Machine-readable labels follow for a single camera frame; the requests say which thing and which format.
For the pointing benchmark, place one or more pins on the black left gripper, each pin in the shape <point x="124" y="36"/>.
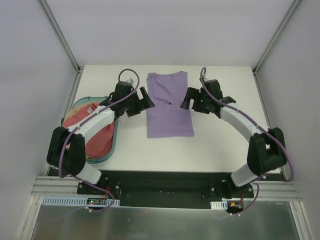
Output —
<point x="139" y="101"/>

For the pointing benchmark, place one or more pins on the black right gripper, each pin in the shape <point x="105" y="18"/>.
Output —
<point x="192" y="99"/>

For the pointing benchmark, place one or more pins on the lavender t shirt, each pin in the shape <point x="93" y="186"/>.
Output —
<point x="167" y="119"/>

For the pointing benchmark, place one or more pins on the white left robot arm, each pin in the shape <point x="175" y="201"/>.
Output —
<point x="67" y="145"/>

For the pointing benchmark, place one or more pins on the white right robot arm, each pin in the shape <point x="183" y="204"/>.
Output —
<point x="266" y="147"/>

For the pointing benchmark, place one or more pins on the teal plastic laundry basket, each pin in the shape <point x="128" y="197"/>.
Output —
<point x="89" y="99"/>

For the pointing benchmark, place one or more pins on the pink t shirt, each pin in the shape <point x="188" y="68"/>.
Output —
<point x="101" y="143"/>

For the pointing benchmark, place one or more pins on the beige t shirt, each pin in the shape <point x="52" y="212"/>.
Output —
<point x="73" y="111"/>

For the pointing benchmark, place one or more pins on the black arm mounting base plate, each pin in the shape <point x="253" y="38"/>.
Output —
<point x="156" y="189"/>

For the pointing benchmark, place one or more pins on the left aluminium frame post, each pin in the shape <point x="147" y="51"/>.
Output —
<point x="59" y="34"/>

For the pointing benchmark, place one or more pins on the aluminium frame post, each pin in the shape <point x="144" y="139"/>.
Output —
<point x="293" y="7"/>
<point x="59" y="34"/>

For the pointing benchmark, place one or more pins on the right white slotted cable duct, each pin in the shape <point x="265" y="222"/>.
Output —
<point x="219" y="205"/>

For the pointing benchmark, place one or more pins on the white slotted cable duct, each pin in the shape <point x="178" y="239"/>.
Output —
<point x="219" y="205"/>
<point x="79" y="201"/>

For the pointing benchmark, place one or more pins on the right aluminium frame post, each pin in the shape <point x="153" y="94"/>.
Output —
<point x="293" y="7"/>

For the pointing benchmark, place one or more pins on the left white slotted cable duct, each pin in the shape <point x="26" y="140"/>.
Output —
<point x="79" y="201"/>

